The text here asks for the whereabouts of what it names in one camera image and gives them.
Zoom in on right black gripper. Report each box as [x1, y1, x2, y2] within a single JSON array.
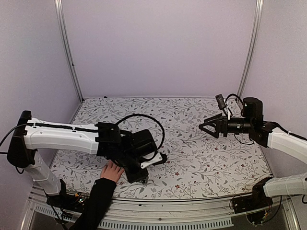
[[199, 114, 253, 139]]

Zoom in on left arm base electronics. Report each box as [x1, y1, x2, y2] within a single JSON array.
[[45, 178, 87, 226]]

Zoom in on black sleeved forearm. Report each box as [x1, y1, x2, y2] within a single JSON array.
[[69, 178, 116, 230]]

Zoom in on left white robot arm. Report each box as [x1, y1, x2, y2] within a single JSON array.
[[5, 111, 164, 208]]

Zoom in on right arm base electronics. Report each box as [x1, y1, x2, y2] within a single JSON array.
[[229, 184, 283, 226]]

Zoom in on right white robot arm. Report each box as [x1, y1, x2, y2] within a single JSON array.
[[199, 97, 307, 209]]

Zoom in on person's bare hand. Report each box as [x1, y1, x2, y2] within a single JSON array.
[[100, 161, 124, 183]]

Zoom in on floral patterned table mat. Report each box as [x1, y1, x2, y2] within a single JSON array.
[[49, 97, 273, 201]]

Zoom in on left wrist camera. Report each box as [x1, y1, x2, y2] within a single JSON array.
[[141, 153, 167, 169]]

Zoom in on right black cable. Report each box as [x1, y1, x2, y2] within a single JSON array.
[[224, 93, 255, 146]]

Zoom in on metal table front rail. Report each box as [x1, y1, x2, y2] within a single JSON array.
[[19, 186, 303, 230]]

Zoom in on left black braided cable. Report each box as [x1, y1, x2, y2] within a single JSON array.
[[116, 114, 165, 154]]

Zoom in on right aluminium frame post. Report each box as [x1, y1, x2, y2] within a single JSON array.
[[237, 0, 264, 97]]

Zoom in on aluminium frame post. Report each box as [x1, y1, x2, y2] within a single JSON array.
[[237, 0, 264, 97], [54, 0, 84, 103]]

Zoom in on left aluminium frame post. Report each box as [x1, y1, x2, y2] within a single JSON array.
[[54, 0, 84, 103]]

